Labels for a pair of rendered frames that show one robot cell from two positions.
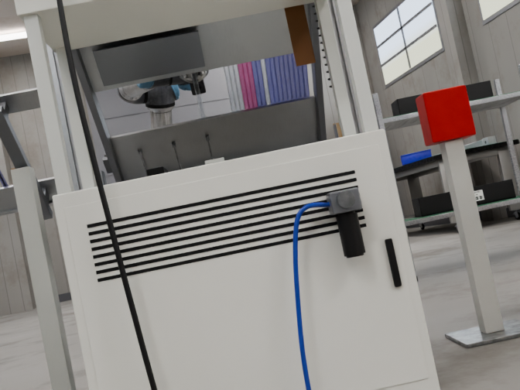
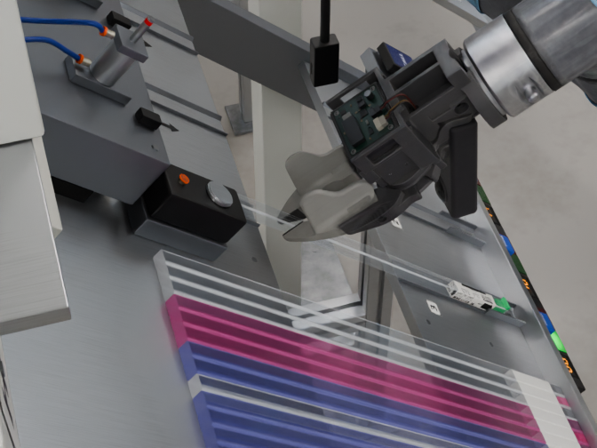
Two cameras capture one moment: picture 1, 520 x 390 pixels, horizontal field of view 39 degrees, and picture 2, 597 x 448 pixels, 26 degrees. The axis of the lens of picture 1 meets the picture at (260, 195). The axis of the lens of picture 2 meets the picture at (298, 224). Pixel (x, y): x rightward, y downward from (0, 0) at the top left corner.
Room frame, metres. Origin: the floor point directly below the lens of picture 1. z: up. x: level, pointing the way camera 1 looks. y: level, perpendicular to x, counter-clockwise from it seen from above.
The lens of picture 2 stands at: (2.06, -0.57, 1.80)
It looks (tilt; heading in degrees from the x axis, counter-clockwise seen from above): 50 degrees down; 76
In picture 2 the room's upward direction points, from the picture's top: straight up
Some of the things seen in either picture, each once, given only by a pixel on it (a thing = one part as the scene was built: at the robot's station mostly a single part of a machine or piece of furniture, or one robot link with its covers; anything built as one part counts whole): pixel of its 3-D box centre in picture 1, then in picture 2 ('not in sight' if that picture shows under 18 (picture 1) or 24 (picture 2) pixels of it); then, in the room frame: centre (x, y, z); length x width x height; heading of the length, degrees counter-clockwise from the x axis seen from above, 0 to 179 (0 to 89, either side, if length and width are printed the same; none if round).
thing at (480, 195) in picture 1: (463, 198); not in sight; (4.47, -1.19, 0.41); 0.57 x 0.17 x 0.11; 92
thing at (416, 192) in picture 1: (429, 192); not in sight; (9.46, -2.12, 0.51); 2.87 x 1.11 x 1.02; 11
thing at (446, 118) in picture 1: (466, 212); not in sight; (2.34, -0.62, 0.39); 0.24 x 0.24 x 0.78; 2
